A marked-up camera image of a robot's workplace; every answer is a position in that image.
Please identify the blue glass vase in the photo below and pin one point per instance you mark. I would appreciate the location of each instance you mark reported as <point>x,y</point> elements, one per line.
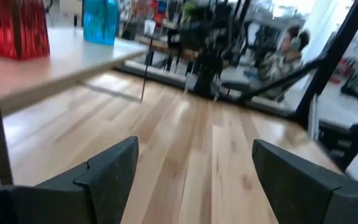
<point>101,25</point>

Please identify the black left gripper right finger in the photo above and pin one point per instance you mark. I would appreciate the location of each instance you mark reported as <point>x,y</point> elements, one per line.
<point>306,199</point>

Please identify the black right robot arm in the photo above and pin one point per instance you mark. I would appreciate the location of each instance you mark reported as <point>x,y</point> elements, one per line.
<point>208,71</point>

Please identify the person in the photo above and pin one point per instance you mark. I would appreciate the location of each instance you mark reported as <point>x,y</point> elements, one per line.
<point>278,65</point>

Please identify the red glass vase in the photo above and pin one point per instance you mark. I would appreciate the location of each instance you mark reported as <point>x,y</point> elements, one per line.
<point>26,31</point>

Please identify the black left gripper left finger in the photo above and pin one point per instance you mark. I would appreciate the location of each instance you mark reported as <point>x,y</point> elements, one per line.
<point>73,202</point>

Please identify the black aluminium rig frame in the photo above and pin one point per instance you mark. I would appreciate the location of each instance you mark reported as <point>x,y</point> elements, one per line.
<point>337,49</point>

